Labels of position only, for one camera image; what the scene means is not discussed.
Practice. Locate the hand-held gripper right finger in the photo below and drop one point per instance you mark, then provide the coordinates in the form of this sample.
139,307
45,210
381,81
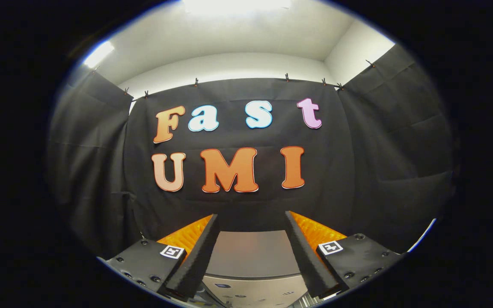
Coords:
304,256

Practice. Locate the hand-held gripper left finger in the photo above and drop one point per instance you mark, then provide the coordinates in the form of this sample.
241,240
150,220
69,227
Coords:
201,256

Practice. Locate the black backdrop cloth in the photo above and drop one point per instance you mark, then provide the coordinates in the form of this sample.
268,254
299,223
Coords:
238,205

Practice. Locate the row of small black clips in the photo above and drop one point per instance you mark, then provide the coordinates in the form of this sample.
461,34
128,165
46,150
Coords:
195,81

